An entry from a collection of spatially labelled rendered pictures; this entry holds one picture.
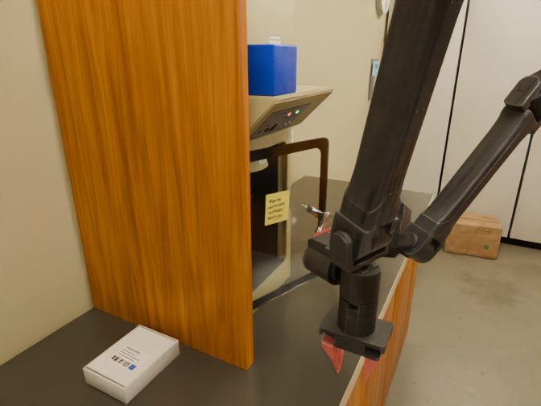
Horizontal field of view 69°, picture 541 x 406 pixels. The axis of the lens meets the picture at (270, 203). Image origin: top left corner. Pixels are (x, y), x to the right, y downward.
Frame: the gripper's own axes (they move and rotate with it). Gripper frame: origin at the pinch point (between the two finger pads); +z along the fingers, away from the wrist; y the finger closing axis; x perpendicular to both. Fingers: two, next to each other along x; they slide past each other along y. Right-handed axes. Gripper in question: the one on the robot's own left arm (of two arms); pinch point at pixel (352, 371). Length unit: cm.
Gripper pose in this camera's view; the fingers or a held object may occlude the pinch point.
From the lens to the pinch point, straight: 70.8
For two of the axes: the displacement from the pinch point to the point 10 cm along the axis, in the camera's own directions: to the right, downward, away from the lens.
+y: -8.8, -1.6, 4.5
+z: 0.0, 9.4, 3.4
